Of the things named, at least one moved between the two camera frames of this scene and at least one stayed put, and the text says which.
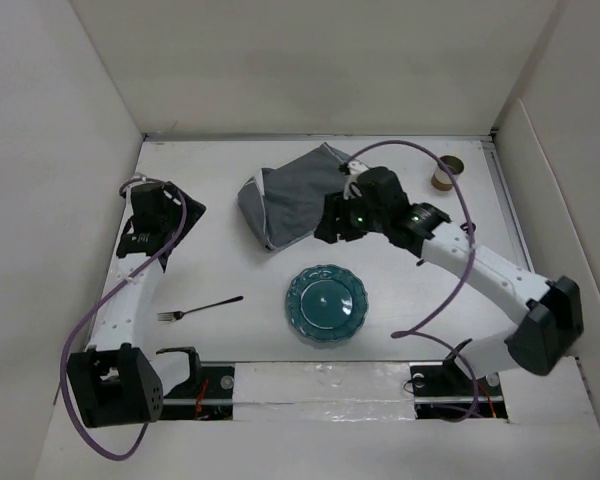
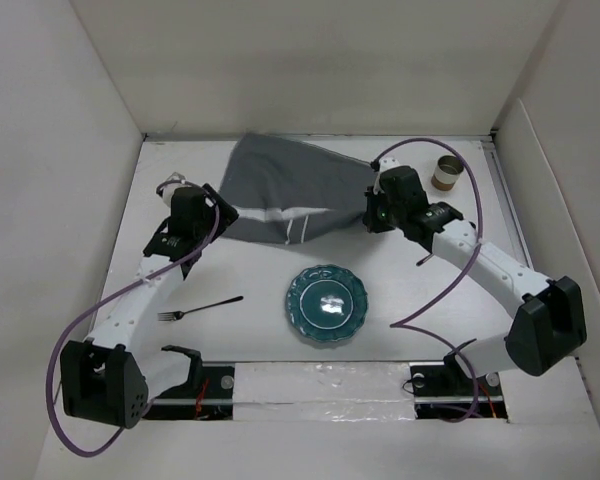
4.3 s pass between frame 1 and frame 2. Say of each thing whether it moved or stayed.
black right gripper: moved
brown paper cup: stayed
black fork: stayed
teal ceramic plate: stayed
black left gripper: moved
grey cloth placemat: moved
